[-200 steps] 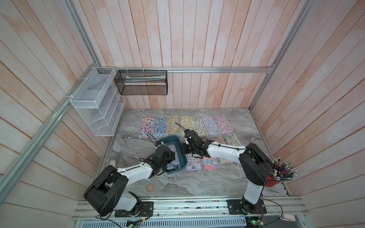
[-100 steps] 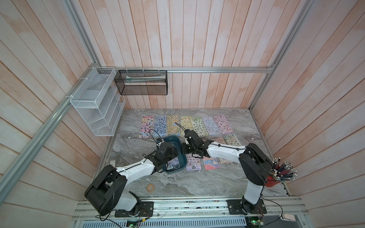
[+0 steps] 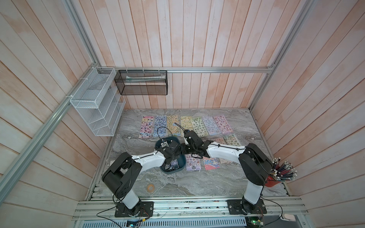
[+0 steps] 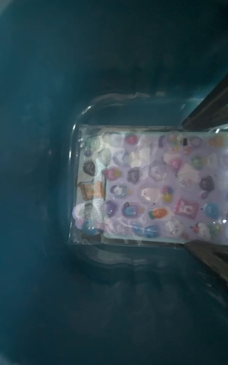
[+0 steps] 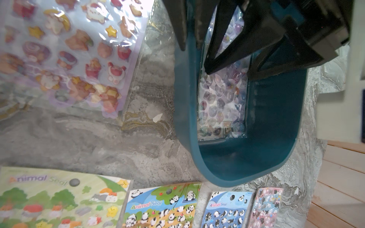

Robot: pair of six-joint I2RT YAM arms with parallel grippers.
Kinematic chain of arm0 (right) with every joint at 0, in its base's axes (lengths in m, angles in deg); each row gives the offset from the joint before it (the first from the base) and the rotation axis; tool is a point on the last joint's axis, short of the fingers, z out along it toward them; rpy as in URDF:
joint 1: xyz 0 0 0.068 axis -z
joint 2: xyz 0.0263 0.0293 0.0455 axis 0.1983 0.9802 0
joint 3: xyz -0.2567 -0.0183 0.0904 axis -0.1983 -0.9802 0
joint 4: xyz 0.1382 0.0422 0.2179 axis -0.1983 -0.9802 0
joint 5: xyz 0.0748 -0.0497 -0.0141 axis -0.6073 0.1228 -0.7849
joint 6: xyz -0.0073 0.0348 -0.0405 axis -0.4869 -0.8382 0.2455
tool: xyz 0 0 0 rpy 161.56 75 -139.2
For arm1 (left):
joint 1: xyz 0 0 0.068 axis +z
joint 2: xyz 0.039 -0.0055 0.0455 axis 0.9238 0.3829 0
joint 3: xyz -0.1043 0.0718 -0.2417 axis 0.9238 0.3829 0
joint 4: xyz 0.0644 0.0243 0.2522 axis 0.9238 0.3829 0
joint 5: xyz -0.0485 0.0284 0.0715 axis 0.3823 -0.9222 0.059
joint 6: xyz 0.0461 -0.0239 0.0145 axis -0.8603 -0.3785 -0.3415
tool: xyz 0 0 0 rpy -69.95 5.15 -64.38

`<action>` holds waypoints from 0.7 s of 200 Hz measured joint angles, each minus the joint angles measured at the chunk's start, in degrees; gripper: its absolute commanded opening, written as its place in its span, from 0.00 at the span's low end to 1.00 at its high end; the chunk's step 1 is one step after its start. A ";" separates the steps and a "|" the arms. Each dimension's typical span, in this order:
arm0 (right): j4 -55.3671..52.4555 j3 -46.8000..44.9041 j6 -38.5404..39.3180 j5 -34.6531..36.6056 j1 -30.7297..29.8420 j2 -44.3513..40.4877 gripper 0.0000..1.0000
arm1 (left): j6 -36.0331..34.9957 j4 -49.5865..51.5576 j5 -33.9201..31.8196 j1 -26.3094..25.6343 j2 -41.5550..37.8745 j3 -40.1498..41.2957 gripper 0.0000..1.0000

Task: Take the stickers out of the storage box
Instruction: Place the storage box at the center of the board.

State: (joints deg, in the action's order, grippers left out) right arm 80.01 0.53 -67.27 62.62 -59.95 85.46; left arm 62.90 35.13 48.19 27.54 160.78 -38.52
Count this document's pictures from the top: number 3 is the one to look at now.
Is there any dark small sticker sheet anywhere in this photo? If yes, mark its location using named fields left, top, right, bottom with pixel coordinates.
left=168, top=159, right=180, bottom=171

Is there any teal plastic storage box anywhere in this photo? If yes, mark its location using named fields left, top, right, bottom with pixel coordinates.
left=155, top=136, right=186, bottom=174

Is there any purple doll sticker sheet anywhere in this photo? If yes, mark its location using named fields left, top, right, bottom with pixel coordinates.
left=185, top=154, right=202, bottom=171

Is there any white green sticker sheet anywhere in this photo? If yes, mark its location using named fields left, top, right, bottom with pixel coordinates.
left=191, top=116, right=209, bottom=137

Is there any blue red character sheet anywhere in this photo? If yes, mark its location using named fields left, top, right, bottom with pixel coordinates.
left=202, top=157, right=220, bottom=171

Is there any green panda sticker sheet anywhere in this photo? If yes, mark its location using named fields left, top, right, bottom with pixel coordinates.
left=180, top=116, right=194, bottom=131

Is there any lilac gem sticker sheet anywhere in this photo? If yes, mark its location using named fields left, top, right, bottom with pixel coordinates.
left=202, top=116, right=221, bottom=135

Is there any yellow animal sticker sheet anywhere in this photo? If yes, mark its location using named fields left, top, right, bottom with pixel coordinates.
left=167, top=116, right=181, bottom=136

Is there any blue penguin sticker sheet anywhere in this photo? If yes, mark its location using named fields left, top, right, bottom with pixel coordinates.
left=153, top=116, right=167, bottom=137

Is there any pink character sticker sheet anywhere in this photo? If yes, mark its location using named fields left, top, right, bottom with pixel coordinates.
left=214, top=115, right=233, bottom=135

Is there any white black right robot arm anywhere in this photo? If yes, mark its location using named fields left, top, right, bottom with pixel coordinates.
left=182, top=130, right=273, bottom=215

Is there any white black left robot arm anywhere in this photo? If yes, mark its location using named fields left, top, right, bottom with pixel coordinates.
left=102, top=137, right=182, bottom=218

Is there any red cup of pencils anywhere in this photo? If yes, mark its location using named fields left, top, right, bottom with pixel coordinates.
left=265, top=157, right=298, bottom=187

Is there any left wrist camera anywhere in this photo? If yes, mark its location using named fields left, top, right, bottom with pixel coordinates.
left=161, top=141, right=169, bottom=148

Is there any black wire mesh basket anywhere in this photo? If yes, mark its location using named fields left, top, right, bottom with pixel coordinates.
left=114, top=69, right=168, bottom=96

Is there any white wire mesh shelf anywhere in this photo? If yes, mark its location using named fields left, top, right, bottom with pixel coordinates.
left=70, top=67, right=125, bottom=137

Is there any aluminium frame bar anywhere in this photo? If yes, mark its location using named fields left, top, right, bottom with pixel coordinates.
left=114, top=66, right=273, bottom=74

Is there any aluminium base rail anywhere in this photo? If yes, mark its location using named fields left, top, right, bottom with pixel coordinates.
left=72, top=196, right=309, bottom=220

